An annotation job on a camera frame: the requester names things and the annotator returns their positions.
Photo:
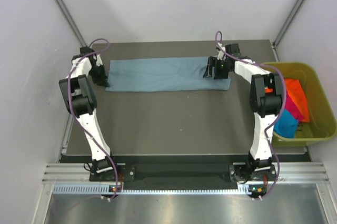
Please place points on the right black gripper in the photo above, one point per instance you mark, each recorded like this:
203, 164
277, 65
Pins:
211, 63

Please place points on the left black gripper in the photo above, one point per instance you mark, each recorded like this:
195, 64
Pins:
101, 81

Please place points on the light blue t shirt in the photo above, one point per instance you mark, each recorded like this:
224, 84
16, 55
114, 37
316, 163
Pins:
162, 74

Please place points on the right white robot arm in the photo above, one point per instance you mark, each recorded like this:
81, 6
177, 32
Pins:
266, 98

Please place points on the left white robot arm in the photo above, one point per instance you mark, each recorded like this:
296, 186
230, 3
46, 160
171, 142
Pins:
80, 101

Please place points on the orange t shirt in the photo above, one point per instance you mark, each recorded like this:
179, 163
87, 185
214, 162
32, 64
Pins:
296, 92

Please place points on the magenta t shirt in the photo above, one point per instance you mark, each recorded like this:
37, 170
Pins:
292, 108

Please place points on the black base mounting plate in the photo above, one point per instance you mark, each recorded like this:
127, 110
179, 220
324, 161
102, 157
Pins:
183, 172

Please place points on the bright blue t shirt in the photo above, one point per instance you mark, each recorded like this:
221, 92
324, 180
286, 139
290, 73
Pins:
287, 125

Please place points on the olive green plastic bin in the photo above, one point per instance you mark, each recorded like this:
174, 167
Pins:
322, 124

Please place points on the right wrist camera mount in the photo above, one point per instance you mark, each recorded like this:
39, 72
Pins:
222, 53

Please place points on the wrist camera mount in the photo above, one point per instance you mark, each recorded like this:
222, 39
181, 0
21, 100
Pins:
222, 53
98, 60

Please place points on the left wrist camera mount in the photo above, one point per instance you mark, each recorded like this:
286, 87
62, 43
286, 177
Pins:
98, 60

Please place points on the left aluminium corner post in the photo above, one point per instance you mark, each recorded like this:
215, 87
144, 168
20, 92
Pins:
71, 22

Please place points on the aluminium corner post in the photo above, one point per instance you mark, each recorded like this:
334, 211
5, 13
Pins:
288, 21
71, 22

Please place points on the aluminium frame rail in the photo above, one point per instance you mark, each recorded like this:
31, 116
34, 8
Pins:
290, 172

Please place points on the slotted grey cable duct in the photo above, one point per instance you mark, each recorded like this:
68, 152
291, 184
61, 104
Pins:
108, 189

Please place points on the right aluminium corner post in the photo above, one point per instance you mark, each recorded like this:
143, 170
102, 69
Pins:
288, 21

